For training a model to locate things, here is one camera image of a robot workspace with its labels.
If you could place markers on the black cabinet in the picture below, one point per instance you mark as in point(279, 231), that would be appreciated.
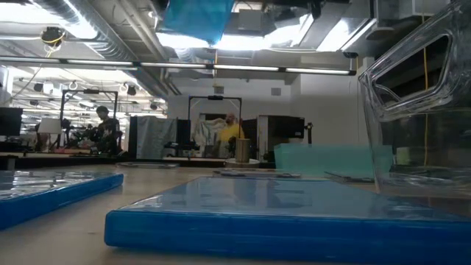
point(287, 127)

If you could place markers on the black monitor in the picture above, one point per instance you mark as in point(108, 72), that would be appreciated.
point(11, 121)

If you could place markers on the white cloth cover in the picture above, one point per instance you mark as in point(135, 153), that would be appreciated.
point(206, 136)

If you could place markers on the teal plastic bin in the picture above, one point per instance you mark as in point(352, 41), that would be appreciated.
point(324, 158)

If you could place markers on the long ceiling light strip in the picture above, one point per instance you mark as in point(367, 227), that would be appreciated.
point(173, 65)

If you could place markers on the metal disc spindle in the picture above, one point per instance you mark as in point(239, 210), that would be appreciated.
point(243, 151)

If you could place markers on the grey fabric cover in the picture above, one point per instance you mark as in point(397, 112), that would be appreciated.
point(154, 136)

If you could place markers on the jewel case with grey print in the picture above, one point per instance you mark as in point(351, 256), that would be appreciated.
point(349, 177)

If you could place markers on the black ceiling device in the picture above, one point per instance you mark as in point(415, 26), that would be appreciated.
point(53, 36)

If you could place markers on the clear plastic bin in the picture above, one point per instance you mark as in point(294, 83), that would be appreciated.
point(404, 147)

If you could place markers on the black jewel case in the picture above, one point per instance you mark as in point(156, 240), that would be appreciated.
point(147, 165)
point(257, 173)

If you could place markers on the white lamp shade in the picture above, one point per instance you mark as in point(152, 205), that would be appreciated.
point(49, 126)

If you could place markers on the person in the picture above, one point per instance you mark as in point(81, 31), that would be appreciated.
point(232, 134)
point(106, 129)

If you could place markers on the dark background table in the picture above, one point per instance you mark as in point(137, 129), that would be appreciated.
point(55, 160)

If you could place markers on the black rig frame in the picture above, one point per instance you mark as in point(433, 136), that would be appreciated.
point(215, 97)
point(88, 91)

